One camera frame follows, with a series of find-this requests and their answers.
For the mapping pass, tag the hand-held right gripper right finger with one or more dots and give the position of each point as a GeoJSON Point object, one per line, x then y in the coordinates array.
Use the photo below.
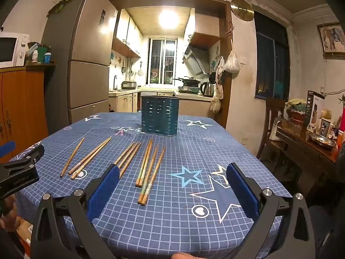
{"type": "Point", "coordinates": [241, 191]}

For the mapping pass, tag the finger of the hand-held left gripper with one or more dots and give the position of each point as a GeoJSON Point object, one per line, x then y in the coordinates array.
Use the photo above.
{"type": "Point", "coordinates": [29, 155]}
{"type": "Point", "coordinates": [6, 148]}

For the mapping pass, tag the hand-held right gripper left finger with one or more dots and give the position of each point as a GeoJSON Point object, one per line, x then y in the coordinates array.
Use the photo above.
{"type": "Point", "coordinates": [103, 191]}

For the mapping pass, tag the row of wooden chopsticks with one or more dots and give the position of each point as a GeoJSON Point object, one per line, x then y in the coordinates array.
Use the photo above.
{"type": "Point", "coordinates": [144, 164]}

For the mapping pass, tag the blue slotted utensil holder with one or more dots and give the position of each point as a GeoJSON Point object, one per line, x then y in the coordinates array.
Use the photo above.
{"type": "Point", "coordinates": [159, 116]}

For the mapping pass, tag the person's left hand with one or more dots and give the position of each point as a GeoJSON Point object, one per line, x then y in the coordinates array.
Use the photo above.
{"type": "Point", "coordinates": [11, 221]}

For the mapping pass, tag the person's right hand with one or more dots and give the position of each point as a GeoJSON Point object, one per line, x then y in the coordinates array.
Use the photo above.
{"type": "Point", "coordinates": [186, 255]}

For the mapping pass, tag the cardboard box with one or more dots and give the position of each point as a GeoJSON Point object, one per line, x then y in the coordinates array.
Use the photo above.
{"type": "Point", "coordinates": [25, 232]}

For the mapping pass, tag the blue star-print tablecloth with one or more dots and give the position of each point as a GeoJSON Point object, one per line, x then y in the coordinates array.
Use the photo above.
{"type": "Point", "coordinates": [167, 221]}

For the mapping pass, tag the dark wooden side table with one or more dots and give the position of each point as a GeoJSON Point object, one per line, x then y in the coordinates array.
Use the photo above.
{"type": "Point", "coordinates": [299, 143]}

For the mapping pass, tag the dark wooden chair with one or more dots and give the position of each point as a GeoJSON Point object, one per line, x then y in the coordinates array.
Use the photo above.
{"type": "Point", "coordinates": [272, 113]}

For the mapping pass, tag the beige kitchen base cabinets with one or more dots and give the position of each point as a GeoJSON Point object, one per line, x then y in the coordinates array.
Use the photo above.
{"type": "Point", "coordinates": [126, 101]}

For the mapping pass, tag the metal bowl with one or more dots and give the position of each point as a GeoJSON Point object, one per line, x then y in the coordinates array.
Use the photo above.
{"type": "Point", "coordinates": [322, 140]}

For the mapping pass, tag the white red-label bottle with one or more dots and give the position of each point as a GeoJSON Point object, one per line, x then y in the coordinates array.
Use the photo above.
{"type": "Point", "coordinates": [35, 56]}

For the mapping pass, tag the blue-label white bottle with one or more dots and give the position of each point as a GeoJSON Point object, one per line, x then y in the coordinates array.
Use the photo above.
{"type": "Point", "coordinates": [47, 58]}

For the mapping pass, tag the white microwave oven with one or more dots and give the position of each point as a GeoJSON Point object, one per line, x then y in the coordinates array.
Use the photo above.
{"type": "Point", "coordinates": [10, 50]}

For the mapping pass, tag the basket with yellow flowers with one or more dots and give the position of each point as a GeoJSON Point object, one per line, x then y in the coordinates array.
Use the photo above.
{"type": "Point", "coordinates": [296, 108]}

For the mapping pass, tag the hanging cloth bags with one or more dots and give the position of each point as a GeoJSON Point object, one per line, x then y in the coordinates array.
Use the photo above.
{"type": "Point", "coordinates": [217, 91]}

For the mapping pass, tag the steel electric kettle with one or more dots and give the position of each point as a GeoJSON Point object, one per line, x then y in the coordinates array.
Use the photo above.
{"type": "Point", "coordinates": [207, 89]}

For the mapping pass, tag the bronze refrigerator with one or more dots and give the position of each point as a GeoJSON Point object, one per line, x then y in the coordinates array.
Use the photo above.
{"type": "Point", "coordinates": [80, 59]}

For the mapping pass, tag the black kitchen faucet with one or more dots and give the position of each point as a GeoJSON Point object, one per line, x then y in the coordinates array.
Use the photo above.
{"type": "Point", "coordinates": [115, 82]}

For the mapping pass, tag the black and white carton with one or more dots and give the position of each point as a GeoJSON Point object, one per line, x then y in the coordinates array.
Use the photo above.
{"type": "Point", "coordinates": [314, 108]}

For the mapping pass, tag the gas stove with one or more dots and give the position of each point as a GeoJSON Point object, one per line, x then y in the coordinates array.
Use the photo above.
{"type": "Point", "coordinates": [188, 89]}

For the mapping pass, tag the black wok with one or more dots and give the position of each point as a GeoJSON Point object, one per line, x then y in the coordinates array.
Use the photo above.
{"type": "Point", "coordinates": [188, 81]}

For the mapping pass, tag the hanging round strainer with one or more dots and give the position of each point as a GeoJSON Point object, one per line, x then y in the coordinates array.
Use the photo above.
{"type": "Point", "coordinates": [131, 71]}

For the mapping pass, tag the hanging small pan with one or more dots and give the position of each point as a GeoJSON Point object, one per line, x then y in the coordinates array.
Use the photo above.
{"type": "Point", "coordinates": [123, 68]}

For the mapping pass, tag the hanging white ladle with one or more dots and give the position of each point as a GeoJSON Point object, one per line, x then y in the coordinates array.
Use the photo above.
{"type": "Point", "coordinates": [140, 71]}

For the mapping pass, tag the hanging white plastic bag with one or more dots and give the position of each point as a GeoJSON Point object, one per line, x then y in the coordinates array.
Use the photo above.
{"type": "Point", "coordinates": [231, 63]}

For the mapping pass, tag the dark room window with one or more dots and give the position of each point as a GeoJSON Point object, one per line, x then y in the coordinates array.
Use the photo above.
{"type": "Point", "coordinates": [271, 64]}

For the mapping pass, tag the steel range hood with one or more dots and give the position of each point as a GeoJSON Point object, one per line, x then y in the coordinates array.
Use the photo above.
{"type": "Point", "coordinates": [195, 59]}

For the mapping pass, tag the barred kitchen window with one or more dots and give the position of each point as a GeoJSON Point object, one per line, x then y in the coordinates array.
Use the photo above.
{"type": "Point", "coordinates": [161, 62]}

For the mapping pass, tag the dark cloth on refrigerator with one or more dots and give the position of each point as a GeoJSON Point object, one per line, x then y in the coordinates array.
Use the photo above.
{"type": "Point", "coordinates": [60, 6]}

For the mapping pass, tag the dark refrigerator sticker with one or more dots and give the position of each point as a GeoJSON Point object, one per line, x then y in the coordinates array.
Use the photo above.
{"type": "Point", "coordinates": [102, 18]}

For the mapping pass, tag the beige cabinet above hood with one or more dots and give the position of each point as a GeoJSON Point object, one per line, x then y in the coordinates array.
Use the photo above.
{"type": "Point", "coordinates": [206, 29]}

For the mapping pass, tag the round ceiling light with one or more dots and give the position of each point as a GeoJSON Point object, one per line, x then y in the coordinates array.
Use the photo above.
{"type": "Point", "coordinates": [169, 19]}

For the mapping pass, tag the white wall switch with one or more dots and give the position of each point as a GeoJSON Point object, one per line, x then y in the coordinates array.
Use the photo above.
{"type": "Point", "coordinates": [243, 60]}

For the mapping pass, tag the beige wall cabinets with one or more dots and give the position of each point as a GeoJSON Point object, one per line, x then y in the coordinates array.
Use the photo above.
{"type": "Point", "coordinates": [125, 35]}

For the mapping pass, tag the framed wall picture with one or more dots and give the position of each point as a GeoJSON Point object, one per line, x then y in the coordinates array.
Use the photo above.
{"type": "Point", "coordinates": [333, 37]}

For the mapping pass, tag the gold wall clock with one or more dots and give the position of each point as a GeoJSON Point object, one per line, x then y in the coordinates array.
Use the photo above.
{"type": "Point", "coordinates": [242, 9]}

